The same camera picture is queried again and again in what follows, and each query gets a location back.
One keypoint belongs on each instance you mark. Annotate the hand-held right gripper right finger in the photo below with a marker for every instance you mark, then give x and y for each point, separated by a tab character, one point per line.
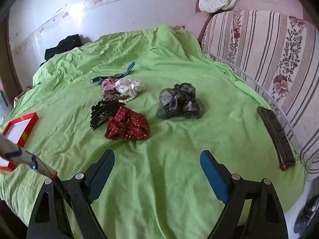
214	176

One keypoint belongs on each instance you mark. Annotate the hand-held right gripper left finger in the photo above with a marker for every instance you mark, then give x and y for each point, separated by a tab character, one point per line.
102	176

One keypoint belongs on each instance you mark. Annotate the red polka dot scrunchie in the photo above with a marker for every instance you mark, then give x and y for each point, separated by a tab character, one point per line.
129	127

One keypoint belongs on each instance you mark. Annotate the black claw hair clip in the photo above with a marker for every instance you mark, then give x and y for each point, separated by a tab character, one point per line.
99	115

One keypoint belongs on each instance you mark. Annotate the grey sheer scrunchie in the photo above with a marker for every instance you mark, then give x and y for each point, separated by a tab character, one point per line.
179	104

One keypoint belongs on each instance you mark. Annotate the leopard print scrunchie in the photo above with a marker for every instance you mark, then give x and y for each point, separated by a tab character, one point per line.
109	96

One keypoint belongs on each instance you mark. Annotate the red checkered scrunchie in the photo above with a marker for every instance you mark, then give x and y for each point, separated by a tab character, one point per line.
107	84

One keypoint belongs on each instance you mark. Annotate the white scrunchie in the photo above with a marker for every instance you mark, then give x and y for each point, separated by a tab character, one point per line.
129	86

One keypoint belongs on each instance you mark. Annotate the red rimmed white box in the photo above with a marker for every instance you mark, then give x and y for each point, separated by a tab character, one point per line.
15	132

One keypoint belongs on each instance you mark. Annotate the green bedsheet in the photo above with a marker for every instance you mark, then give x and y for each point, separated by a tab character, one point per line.
174	142

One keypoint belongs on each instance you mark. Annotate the brown hair barrette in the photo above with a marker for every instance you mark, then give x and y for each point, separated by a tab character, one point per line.
276	137

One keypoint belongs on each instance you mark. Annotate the dark glossy object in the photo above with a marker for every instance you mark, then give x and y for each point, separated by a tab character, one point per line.
307	214

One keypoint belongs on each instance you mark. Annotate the blue striped headband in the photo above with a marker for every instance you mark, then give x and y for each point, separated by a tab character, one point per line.
128	69

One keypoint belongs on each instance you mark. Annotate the brown patterned cloth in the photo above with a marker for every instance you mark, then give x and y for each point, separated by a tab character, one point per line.
20	97

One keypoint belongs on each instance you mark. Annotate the black clothing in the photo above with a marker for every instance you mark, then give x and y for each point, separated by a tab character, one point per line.
64	46

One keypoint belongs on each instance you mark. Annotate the striped floral sofa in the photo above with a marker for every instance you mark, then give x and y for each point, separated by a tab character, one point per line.
269	44

